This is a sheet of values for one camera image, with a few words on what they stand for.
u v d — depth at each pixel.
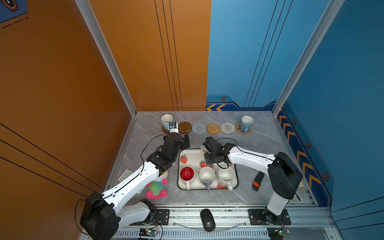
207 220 0.71
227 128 1.09
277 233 0.71
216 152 0.68
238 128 1.08
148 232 0.71
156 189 0.78
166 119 1.05
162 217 0.74
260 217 0.72
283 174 0.45
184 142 0.71
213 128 1.09
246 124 1.00
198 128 1.09
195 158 0.96
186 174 0.85
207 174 0.87
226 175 0.86
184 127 1.09
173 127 0.67
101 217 0.39
